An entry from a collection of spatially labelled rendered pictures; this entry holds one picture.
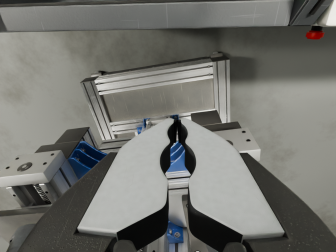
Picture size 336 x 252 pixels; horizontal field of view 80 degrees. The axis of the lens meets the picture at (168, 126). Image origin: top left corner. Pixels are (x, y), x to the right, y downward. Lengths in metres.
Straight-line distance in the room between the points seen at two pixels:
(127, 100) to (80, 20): 0.89
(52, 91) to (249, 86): 1.38
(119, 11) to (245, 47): 1.11
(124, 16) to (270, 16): 0.24
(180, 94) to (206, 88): 0.15
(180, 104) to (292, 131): 0.95
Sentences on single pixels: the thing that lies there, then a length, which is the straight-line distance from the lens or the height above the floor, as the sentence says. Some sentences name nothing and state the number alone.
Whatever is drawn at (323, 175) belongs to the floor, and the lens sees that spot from 2.25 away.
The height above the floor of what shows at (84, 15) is 0.95.
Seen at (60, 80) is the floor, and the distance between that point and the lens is 1.61.
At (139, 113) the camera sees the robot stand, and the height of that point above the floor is 0.21.
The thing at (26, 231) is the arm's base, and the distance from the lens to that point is 0.65.
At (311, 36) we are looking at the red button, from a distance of 0.62.
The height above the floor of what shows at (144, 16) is 0.95.
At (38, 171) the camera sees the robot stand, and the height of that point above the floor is 0.99.
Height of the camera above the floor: 1.34
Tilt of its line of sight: 59 degrees down
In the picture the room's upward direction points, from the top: 176 degrees counter-clockwise
